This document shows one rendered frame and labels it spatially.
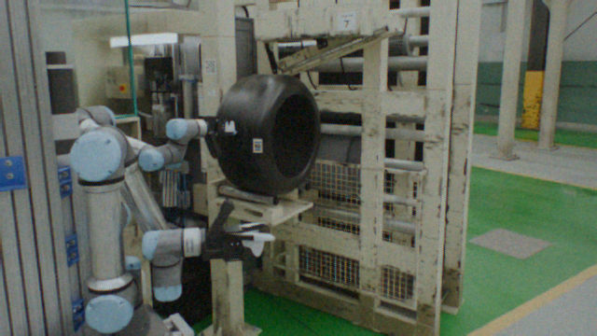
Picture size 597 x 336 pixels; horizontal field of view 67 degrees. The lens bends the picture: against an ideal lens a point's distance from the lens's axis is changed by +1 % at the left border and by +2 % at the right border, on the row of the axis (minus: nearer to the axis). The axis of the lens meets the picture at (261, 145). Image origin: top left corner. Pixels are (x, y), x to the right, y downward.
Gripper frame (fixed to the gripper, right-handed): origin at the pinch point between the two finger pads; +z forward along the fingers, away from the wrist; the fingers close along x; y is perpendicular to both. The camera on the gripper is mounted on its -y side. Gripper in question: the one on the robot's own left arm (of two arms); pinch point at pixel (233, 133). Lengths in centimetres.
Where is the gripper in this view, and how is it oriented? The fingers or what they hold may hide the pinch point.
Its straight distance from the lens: 194.0
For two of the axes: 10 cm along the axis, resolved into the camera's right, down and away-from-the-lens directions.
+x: -8.0, -0.9, 5.9
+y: 0.5, -9.9, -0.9
